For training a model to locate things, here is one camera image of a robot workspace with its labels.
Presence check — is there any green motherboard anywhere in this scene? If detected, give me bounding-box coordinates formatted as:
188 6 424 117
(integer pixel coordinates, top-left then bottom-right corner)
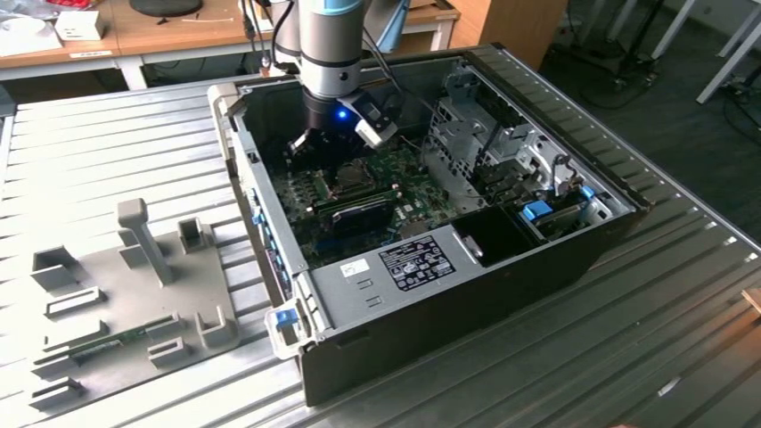
268 133 477 268

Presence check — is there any silver CPU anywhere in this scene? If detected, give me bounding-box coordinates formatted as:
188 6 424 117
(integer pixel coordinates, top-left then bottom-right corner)
339 165 370 187

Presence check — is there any white table leg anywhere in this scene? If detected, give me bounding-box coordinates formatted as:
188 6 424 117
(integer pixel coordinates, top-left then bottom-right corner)
650 0 696 62
694 26 761 104

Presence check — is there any grey parts rack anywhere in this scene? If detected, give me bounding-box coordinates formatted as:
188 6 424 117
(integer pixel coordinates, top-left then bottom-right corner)
27 197 245 414

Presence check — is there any black wheeled stand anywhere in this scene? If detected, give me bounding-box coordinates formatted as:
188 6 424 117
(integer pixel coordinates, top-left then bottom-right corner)
552 0 668 90

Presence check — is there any grey power supply unit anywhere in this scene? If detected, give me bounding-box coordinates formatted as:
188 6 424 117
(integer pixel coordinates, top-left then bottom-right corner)
305 224 486 333

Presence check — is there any wooden desk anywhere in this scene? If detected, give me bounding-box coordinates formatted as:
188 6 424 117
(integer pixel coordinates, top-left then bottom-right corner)
109 0 462 91
0 0 124 84

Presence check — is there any silver perforated drive cage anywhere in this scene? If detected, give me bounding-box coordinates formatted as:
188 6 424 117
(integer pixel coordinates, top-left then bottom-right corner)
422 95 501 210

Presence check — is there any green RAM stick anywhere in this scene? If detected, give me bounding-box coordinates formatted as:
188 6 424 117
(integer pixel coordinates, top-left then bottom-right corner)
69 326 151 360

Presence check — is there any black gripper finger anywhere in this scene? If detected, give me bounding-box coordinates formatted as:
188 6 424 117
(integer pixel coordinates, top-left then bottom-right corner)
332 137 373 179
284 128 335 186

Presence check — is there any wooden cabinet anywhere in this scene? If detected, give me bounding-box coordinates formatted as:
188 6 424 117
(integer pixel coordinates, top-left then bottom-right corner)
450 0 566 70

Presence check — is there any white cardboard box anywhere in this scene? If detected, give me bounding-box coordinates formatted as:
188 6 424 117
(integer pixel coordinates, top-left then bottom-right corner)
53 11 107 42

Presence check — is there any black wire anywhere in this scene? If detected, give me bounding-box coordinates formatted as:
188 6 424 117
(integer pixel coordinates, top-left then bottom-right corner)
549 153 585 198

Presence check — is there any pale blue teach pendant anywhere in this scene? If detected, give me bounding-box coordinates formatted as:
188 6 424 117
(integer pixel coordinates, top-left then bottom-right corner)
376 0 413 53

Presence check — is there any black graphics card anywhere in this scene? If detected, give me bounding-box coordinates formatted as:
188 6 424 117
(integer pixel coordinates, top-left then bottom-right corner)
325 200 398 240

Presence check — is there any black white rating label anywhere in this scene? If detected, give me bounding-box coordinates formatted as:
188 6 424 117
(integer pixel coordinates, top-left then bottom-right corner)
377 234 458 292

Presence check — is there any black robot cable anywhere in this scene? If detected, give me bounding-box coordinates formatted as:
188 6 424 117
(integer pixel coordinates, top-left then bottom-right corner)
240 0 276 77

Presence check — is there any hard disk in blue carrier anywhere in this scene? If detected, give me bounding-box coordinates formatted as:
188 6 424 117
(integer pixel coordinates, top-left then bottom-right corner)
514 199 590 243

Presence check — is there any black PC case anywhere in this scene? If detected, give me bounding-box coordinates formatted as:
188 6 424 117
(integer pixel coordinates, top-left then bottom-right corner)
204 42 656 407

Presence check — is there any CPU socket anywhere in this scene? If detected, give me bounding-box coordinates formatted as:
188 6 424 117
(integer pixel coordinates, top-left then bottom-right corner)
319 160 380 202

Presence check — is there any black round object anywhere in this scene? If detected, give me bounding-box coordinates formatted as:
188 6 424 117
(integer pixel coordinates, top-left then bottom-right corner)
128 0 204 18

